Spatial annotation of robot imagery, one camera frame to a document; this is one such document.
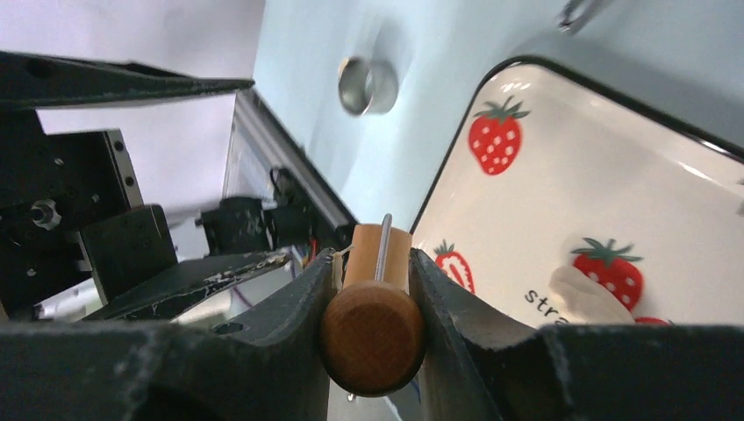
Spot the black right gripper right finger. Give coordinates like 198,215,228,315
409,249,743,420

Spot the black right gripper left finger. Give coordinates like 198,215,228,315
1,250,333,420

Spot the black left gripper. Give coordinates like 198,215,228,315
1,51,290,321

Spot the wooden dough roller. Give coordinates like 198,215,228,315
319,214,426,397

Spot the white dough piece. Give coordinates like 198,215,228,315
548,266,634,325

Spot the strawberry print rectangular tray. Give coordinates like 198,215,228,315
412,59,743,326

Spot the round metal cutter ring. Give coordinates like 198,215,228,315
337,55,400,118

